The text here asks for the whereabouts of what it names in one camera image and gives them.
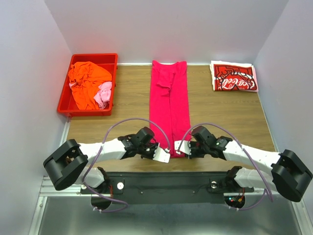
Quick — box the magenta t shirt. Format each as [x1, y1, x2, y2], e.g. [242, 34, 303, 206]
[149, 60, 191, 158]

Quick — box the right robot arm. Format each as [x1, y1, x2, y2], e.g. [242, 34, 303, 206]
[175, 124, 313, 202]

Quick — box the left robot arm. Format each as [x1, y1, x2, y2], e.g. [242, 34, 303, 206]
[43, 127, 159, 193]

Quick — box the light pink t shirt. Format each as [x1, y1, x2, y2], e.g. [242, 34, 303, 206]
[69, 81, 112, 110]

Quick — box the folded red coca-cola t shirt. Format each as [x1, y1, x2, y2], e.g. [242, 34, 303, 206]
[211, 63, 259, 92]

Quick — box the red plastic bin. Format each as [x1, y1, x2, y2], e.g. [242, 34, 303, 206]
[57, 53, 118, 118]

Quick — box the folded white t shirt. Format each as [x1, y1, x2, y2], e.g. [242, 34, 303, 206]
[210, 60, 255, 92]

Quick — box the orange t shirt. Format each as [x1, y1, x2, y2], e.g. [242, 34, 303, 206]
[67, 61, 112, 110]

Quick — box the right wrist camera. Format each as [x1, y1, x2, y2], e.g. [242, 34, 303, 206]
[174, 140, 191, 155]

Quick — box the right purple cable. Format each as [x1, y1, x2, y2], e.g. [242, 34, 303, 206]
[177, 122, 274, 211]

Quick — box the purple cable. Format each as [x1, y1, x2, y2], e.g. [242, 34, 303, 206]
[177, 122, 274, 211]
[82, 117, 171, 213]

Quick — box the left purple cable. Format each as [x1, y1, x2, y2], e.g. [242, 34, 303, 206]
[82, 117, 171, 213]

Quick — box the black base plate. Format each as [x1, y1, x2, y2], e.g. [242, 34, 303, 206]
[80, 172, 255, 205]

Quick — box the aluminium frame rail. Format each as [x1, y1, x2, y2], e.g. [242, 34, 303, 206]
[29, 122, 313, 235]

